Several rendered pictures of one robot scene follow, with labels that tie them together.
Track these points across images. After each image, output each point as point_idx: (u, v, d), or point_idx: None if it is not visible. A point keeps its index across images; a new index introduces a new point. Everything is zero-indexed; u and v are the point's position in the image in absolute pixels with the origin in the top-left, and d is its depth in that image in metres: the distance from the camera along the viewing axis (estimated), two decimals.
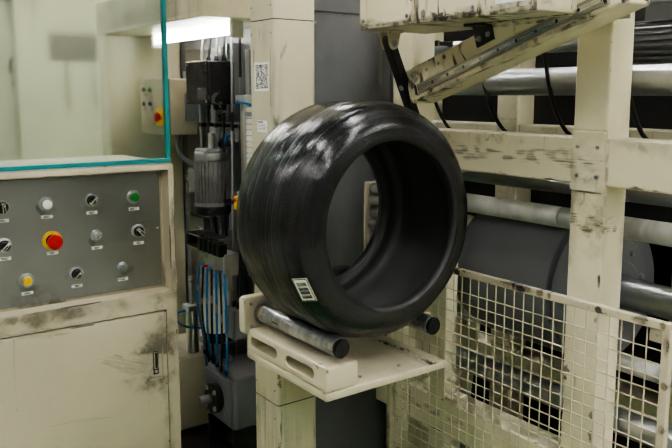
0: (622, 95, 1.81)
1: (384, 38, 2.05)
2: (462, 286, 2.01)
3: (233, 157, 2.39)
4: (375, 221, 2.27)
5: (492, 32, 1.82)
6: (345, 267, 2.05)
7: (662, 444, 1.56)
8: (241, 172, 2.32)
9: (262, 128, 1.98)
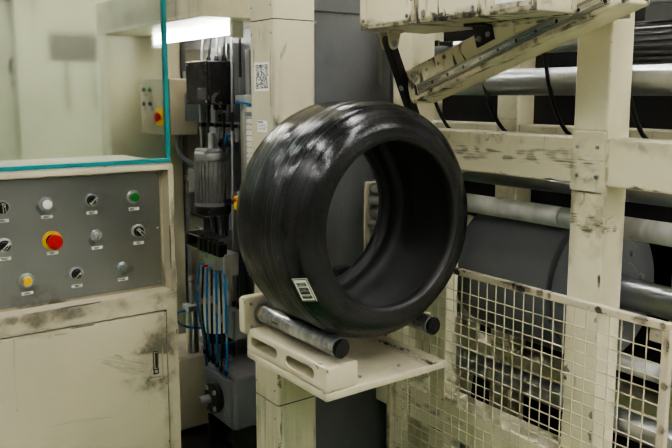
0: (622, 95, 1.81)
1: (384, 38, 2.05)
2: (462, 286, 2.01)
3: (233, 157, 2.39)
4: (375, 221, 2.27)
5: (492, 32, 1.82)
6: (345, 267, 2.05)
7: (662, 444, 1.56)
8: (241, 172, 2.32)
9: (262, 128, 1.98)
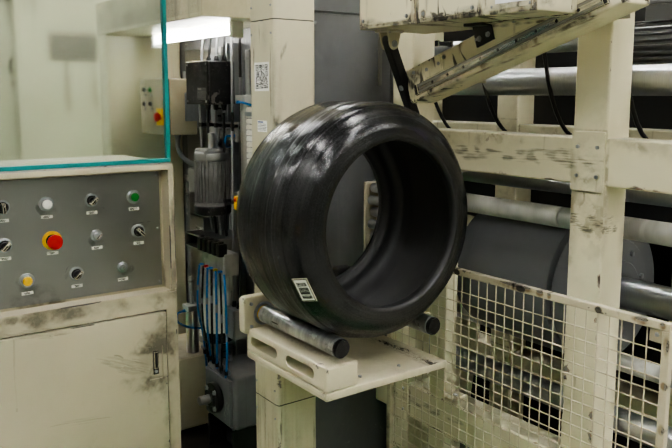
0: (622, 95, 1.81)
1: (384, 38, 2.05)
2: (462, 286, 2.01)
3: (233, 157, 2.39)
4: (375, 221, 2.27)
5: (492, 32, 1.82)
6: (345, 267, 2.05)
7: (662, 444, 1.56)
8: (241, 172, 2.32)
9: (262, 128, 1.98)
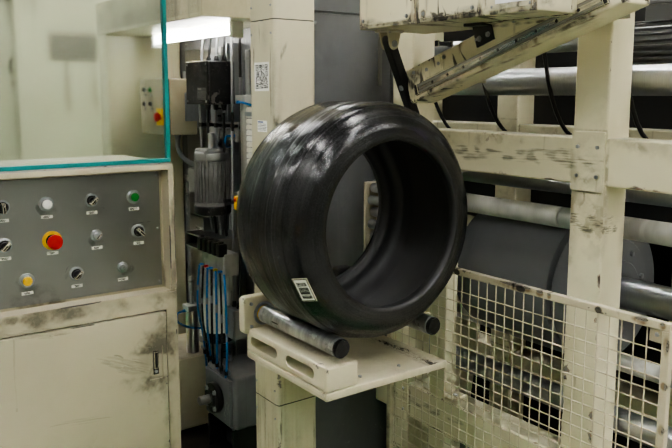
0: (622, 95, 1.81)
1: (384, 38, 2.05)
2: (462, 286, 2.01)
3: (233, 157, 2.39)
4: (375, 221, 2.27)
5: (492, 32, 1.82)
6: (345, 267, 2.05)
7: (662, 444, 1.56)
8: (241, 172, 2.32)
9: (262, 128, 1.98)
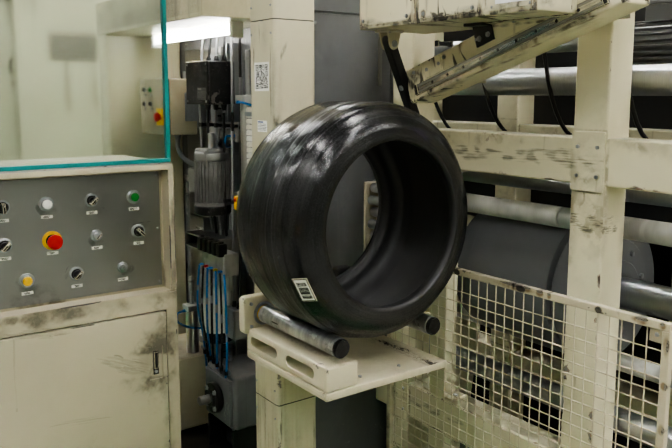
0: (622, 95, 1.81)
1: (384, 38, 2.05)
2: (462, 286, 2.01)
3: (233, 157, 2.39)
4: (375, 221, 2.27)
5: (492, 32, 1.82)
6: (345, 267, 2.05)
7: (662, 444, 1.56)
8: (241, 172, 2.32)
9: (262, 128, 1.98)
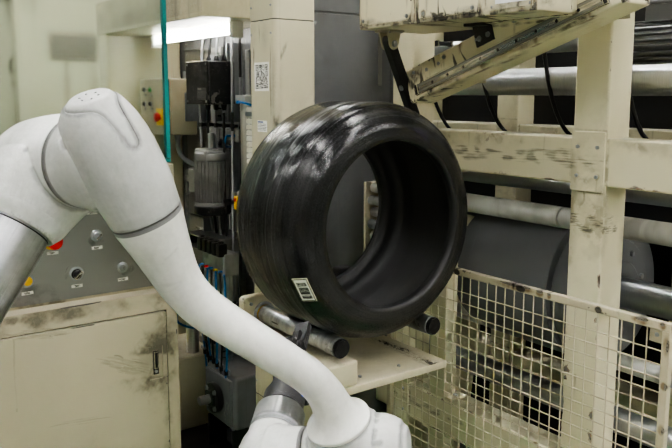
0: (622, 95, 1.81)
1: (384, 38, 2.05)
2: (462, 286, 2.01)
3: (233, 157, 2.39)
4: (375, 221, 2.27)
5: (492, 32, 1.82)
6: (345, 267, 2.05)
7: (662, 444, 1.56)
8: (241, 172, 2.32)
9: (262, 128, 1.98)
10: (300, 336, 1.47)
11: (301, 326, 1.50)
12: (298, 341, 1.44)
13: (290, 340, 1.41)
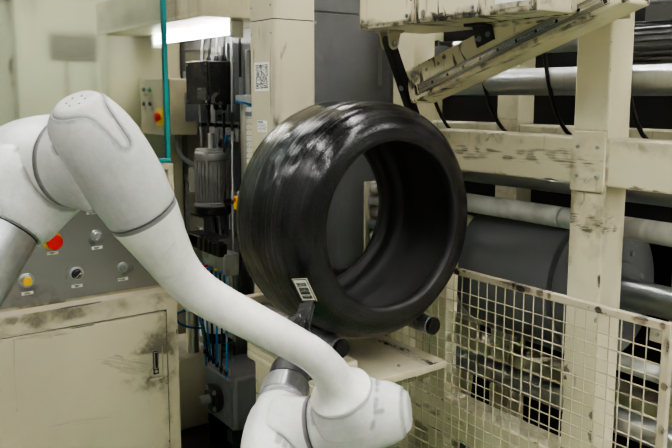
0: (622, 95, 1.81)
1: (384, 38, 2.05)
2: (462, 286, 2.01)
3: (233, 157, 2.39)
4: (375, 221, 2.27)
5: (492, 32, 1.82)
6: (345, 267, 2.05)
7: (662, 444, 1.56)
8: (241, 172, 2.32)
9: (262, 128, 1.98)
10: (304, 314, 1.52)
11: (305, 305, 1.56)
12: (302, 319, 1.50)
13: (295, 318, 1.47)
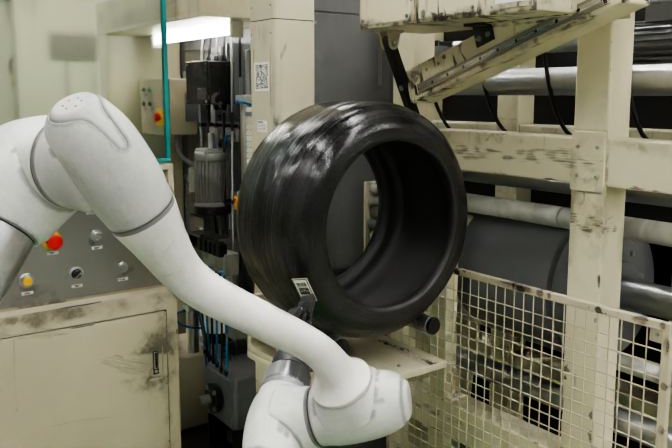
0: (622, 95, 1.81)
1: (384, 38, 2.05)
2: (462, 286, 2.01)
3: (233, 157, 2.39)
4: (375, 221, 2.27)
5: (492, 32, 1.82)
6: (345, 267, 2.05)
7: (662, 444, 1.56)
8: (241, 172, 2.32)
9: (262, 128, 1.98)
10: (305, 307, 1.54)
11: (306, 298, 1.58)
12: (303, 312, 1.52)
13: (297, 310, 1.49)
